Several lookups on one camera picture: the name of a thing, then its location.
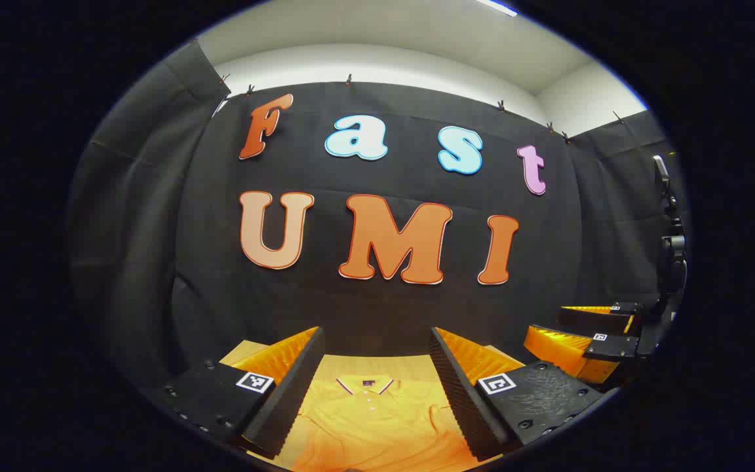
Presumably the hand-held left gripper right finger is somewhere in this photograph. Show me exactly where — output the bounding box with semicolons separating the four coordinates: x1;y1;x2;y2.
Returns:
430;326;608;462

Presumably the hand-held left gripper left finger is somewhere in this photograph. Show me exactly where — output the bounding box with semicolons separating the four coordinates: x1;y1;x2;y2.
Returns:
145;326;326;460

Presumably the orange polo T-shirt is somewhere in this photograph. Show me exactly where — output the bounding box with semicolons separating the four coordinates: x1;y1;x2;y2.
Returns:
279;375;483;472

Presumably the ceiling light strip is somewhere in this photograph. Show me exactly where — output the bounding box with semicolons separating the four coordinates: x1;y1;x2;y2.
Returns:
474;0;520;18

